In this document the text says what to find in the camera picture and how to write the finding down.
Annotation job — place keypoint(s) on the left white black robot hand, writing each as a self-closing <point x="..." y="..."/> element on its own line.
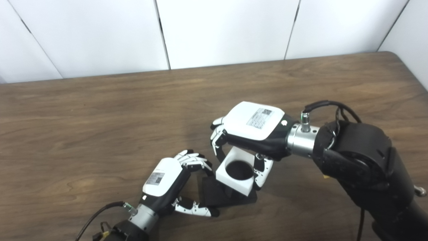
<point x="164" y="177"/>

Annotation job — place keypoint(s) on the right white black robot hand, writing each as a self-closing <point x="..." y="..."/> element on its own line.
<point x="244" y="124"/>

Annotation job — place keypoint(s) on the black peg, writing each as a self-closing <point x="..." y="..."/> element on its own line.
<point x="214" y="194"/>

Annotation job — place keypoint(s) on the white square piece with hole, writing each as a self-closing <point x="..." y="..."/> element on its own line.
<point x="234" y="184"/>

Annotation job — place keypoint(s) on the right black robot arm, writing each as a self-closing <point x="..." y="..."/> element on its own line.
<point x="364" y="160"/>

